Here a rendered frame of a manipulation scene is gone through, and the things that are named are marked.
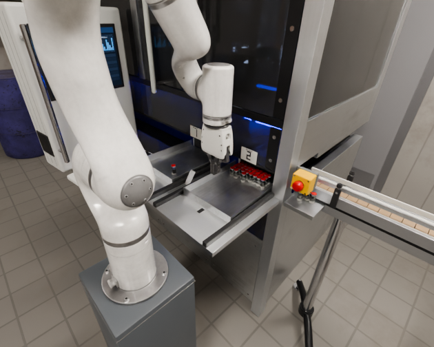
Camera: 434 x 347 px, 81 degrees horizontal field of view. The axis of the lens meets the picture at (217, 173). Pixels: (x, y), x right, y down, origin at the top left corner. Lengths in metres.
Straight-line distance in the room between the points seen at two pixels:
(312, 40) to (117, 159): 0.65
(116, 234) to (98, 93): 0.32
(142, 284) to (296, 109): 0.73
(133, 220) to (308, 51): 0.69
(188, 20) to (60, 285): 1.83
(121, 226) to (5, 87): 3.03
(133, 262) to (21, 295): 1.49
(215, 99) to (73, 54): 0.36
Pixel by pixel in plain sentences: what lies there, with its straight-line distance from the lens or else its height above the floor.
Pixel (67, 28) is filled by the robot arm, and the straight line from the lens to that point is 0.46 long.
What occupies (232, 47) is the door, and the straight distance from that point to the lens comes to 1.07.
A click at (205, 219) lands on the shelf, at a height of 0.88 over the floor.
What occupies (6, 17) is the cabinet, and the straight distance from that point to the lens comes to 1.40.
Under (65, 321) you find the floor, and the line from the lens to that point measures 1.91.
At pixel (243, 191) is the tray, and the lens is 1.11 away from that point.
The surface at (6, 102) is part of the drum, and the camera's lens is 3.59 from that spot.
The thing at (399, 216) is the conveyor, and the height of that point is 0.93.
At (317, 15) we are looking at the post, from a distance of 0.88.
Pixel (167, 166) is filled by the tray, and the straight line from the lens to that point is 1.28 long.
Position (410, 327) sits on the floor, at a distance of 2.09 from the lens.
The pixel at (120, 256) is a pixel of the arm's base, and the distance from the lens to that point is 0.70.
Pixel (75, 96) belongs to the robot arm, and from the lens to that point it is 0.49.
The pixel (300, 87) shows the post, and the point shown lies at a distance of 0.91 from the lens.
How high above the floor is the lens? 1.53
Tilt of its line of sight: 32 degrees down
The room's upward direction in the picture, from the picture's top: 2 degrees clockwise
